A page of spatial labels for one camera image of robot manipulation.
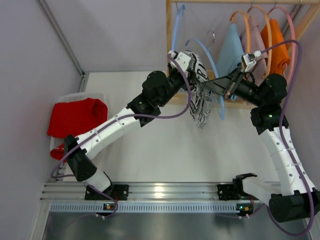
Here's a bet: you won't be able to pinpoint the light blue plastic hanger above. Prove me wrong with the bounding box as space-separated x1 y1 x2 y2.
170 3 185 52

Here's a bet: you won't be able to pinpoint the red trousers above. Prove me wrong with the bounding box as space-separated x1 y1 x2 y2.
46 98 109 162

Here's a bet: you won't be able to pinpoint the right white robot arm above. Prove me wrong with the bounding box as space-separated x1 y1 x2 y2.
203 67 320 223

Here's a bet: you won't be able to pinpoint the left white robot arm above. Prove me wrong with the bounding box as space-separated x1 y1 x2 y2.
63 51 194 198

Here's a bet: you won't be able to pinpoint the orange hanger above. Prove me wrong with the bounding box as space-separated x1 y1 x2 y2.
247 4 273 79
230 10 251 53

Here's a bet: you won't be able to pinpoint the orange trousers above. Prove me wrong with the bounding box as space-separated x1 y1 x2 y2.
260 18 291 75

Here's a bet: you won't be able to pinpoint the pink hanger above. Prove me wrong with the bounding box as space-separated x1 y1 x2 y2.
268 5 296 82

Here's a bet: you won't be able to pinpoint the wooden clothes rack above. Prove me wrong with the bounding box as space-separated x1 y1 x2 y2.
165 0 320 110

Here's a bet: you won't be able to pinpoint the white plastic basket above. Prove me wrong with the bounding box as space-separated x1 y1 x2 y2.
49 92 106 151

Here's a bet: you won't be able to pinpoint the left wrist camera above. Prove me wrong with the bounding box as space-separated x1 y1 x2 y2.
168 50 189 74

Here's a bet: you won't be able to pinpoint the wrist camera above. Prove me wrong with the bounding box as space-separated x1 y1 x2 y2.
241 50 262 73
168 50 189 74

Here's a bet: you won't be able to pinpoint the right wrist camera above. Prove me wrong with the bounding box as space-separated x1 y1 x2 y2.
241 50 262 73

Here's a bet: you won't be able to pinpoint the aluminium corner post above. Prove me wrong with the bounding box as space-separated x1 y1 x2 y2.
35 0 85 76

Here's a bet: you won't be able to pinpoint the aluminium mounting rail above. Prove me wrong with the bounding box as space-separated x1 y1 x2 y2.
39 181 281 201

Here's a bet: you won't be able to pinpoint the slotted cable duct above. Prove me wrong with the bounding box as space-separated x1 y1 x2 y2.
50 202 252 214

